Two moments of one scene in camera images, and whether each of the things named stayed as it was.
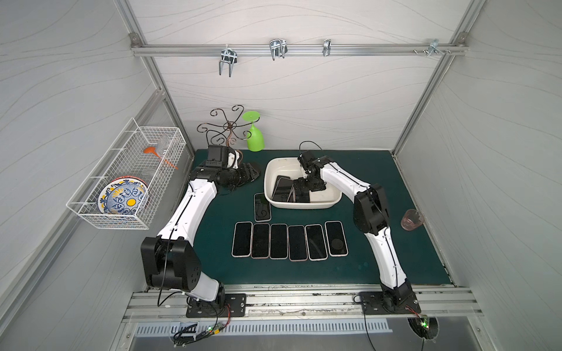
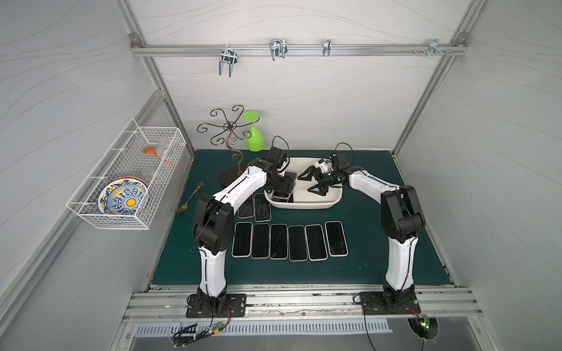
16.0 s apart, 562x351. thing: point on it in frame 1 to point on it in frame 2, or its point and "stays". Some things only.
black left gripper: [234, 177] to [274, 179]
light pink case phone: [242, 239] stays
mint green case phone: [279, 241] stays
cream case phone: [315, 242] stays
